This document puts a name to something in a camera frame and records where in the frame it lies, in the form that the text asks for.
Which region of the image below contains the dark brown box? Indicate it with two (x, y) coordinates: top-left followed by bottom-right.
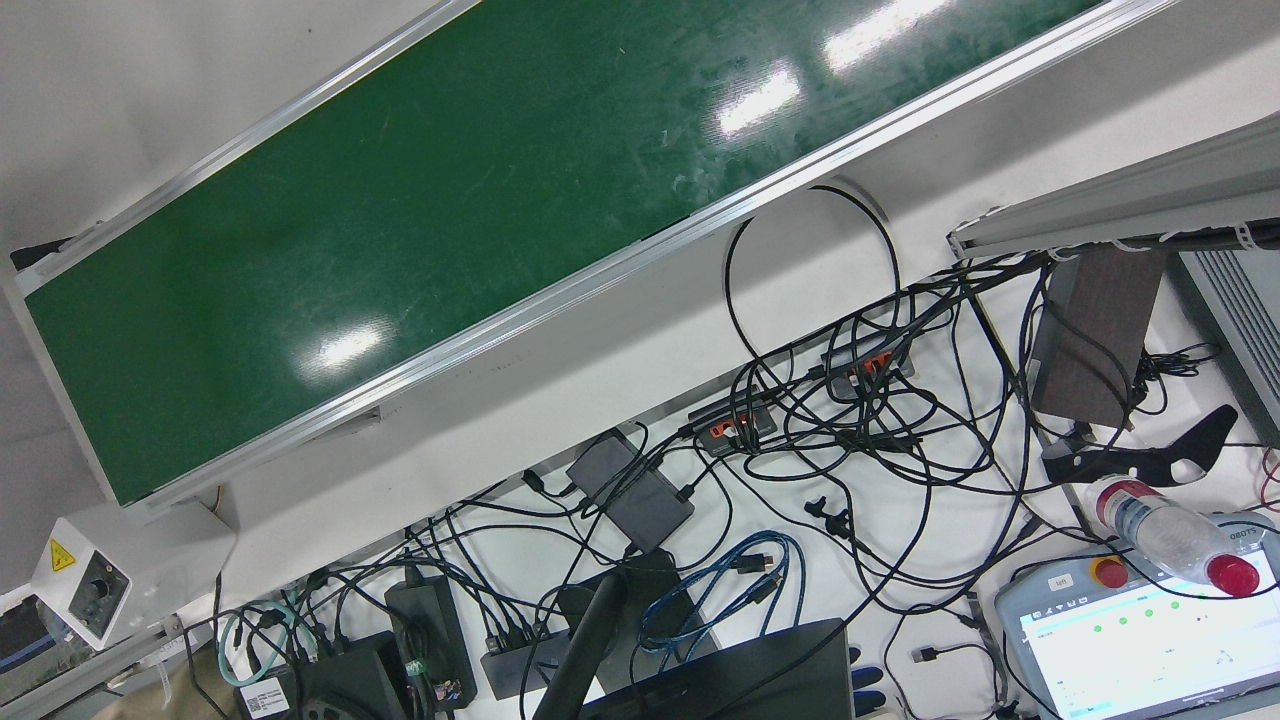
(1028, 245), (1169, 431)

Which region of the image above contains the teal cable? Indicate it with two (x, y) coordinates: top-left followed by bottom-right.
(217, 598), (301, 687)

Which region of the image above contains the black usb hub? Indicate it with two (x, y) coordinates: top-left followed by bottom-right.
(479, 622), (573, 701)

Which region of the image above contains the black controller device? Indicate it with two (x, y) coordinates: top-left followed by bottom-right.
(235, 630), (411, 720)

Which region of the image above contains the black hub with orange ports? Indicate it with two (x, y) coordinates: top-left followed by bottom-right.
(820, 328), (916, 403)
(688, 393), (781, 458)

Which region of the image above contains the grey power adapter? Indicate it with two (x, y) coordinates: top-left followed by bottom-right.
(566, 428), (697, 553)

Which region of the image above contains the black monitor with stand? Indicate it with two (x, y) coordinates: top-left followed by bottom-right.
(533, 550), (857, 720)

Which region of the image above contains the white conveyor control box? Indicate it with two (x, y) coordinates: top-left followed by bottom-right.
(28, 498), (239, 653)

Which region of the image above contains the black power brick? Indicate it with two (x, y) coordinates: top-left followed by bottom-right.
(384, 573), (479, 693)

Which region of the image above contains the aluminium frame post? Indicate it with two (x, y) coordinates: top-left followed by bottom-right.
(948, 112), (1280, 263)

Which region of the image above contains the blue cable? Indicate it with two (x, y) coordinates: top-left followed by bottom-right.
(638, 530), (807, 653)

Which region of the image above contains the looped black cable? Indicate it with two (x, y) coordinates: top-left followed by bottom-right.
(722, 185), (903, 401)

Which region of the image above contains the black curved hand bracket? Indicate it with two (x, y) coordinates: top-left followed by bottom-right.
(1040, 404), (1241, 491)

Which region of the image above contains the grey teach pendant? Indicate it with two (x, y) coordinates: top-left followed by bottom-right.
(993, 512), (1280, 720)

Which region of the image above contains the clear bottle with red cap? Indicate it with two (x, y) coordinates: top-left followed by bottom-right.
(1090, 476), (1263, 598)

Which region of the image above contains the green conveyor belt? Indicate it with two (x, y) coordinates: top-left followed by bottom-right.
(5, 0), (1181, 523)

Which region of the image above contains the black finned computer box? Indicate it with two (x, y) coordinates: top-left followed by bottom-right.
(1168, 248), (1280, 446)

